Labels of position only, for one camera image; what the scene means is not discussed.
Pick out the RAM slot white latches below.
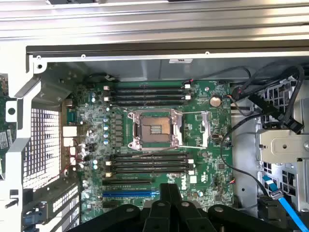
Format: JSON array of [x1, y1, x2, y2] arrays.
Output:
[[105, 158, 195, 166], [105, 169, 196, 178], [103, 82, 192, 91], [103, 94, 192, 102]]

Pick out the RAM slot black latches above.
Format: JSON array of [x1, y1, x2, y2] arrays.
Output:
[[110, 152, 191, 159], [110, 164, 194, 170], [110, 100, 190, 107], [110, 89, 191, 96]]

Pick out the blue expansion slot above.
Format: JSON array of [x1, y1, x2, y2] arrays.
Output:
[[101, 190, 160, 198]]

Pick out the long black expansion slot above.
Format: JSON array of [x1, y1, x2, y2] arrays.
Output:
[[101, 179, 155, 187]]

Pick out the short black expansion slot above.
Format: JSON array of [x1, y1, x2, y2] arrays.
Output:
[[101, 201, 123, 209]]

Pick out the green motherboard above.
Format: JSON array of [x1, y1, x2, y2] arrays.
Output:
[[61, 80, 235, 223]]

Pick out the CPU socket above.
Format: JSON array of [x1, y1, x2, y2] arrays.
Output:
[[127, 108, 184, 152]]

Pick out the metal socket cover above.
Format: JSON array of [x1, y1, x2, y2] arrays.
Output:
[[180, 110, 210, 149]]

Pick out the round coin battery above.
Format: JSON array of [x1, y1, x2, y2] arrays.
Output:
[[209, 95, 222, 108]]

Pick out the grey metal disk bay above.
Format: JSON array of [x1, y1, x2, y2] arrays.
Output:
[[255, 77, 309, 219]]

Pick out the blue slot latch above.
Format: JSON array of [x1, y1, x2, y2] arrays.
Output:
[[23, 208, 47, 227]]

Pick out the open grey PC case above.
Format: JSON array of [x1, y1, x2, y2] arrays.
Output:
[[4, 44, 309, 232]]

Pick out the black box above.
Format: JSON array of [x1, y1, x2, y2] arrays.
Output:
[[46, 0, 92, 6]]

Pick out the thin black cable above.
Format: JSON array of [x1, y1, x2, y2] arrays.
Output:
[[219, 113, 270, 198]]

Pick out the red black twisted wire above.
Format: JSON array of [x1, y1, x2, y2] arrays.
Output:
[[57, 139, 82, 181]]

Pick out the blue SATA wire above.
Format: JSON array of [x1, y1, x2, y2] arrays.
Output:
[[262, 175, 309, 232]]

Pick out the black power connector cable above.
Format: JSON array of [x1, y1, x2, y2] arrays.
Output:
[[247, 93, 304, 135]]

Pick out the black red fan wire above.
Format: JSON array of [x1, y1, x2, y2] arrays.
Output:
[[185, 66, 252, 84]]

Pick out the thick black cable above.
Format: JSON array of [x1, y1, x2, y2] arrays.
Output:
[[230, 63, 305, 120]]

